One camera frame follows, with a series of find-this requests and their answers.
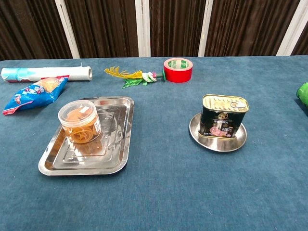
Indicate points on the black luncheon meat tin can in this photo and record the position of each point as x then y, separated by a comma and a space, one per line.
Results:
221, 118

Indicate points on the brown pleated curtain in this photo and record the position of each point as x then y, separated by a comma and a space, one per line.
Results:
108, 24

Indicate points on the rectangular stainless steel tray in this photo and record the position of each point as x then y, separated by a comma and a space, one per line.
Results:
115, 144

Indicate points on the clear plastic rubber band jar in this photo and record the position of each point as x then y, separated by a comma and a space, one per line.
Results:
79, 120

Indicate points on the blue felt table cover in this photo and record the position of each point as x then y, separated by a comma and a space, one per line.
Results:
168, 192

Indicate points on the white plastic wrap roll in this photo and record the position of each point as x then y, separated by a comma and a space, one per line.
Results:
60, 72

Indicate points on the red tape roll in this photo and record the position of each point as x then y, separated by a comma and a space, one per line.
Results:
178, 75

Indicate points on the round stainless steel plate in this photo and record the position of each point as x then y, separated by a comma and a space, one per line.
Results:
216, 145

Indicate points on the green object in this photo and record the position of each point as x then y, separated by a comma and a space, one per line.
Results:
303, 93

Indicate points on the white frame post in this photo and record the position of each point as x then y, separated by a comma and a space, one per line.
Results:
292, 26
205, 29
143, 29
67, 29

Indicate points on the blue snack bag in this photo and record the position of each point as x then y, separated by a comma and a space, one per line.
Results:
31, 96

